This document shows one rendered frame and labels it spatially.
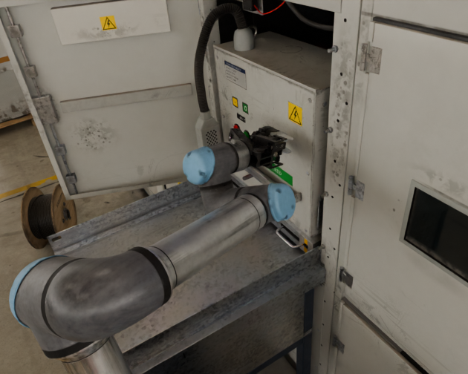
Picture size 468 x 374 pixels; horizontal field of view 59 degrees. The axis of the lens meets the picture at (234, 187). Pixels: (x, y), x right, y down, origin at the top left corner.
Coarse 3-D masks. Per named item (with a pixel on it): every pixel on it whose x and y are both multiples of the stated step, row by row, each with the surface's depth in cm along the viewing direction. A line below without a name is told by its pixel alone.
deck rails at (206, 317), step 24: (168, 192) 153; (192, 192) 159; (120, 216) 146; (144, 216) 150; (48, 240) 136; (72, 240) 141; (96, 240) 142; (288, 264) 118; (312, 264) 124; (240, 288) 111; (264, 288) 117; (216, 312) 110; (168, 336) 104; (144, 360) 103
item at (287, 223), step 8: (232, 176) 154; (240, 184) 150; (280, 224) 134; (288, 224) 129; (288, 232) 132; (296, 232) 127; (296, 240) 129; (312, 240) 122; (320, 240) 122; (312, 248) 122
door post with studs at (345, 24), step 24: (336, 24) 84; (336, 48) 86; (336, 72) 90; (336, 96) 92; (336, 120) 95; (336, 144) 98; (336, 168) 101; (336, 192) 105; (336, 216) 109; (336, 240) 113
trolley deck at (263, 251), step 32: (160, 224) 146; (96, 256) 136; (224, 256) 131; (256, 256) 130; (288, 256) 129; (192, 288) 121; (224, 288) 120; (288, 288) 119; (160, 320) 113; (224, 320) 112; (256, 320) 116; (192, 352) 108
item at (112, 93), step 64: (0, 0) 121; (64, 0) 127; (128, 0) 127; (192, 0) 130; (64, 64) 137; (128, 64) 141; (192, 64) 144; (64, 128) 150; (128, 128) 154; (192, 128) 158; (64, 192) 162
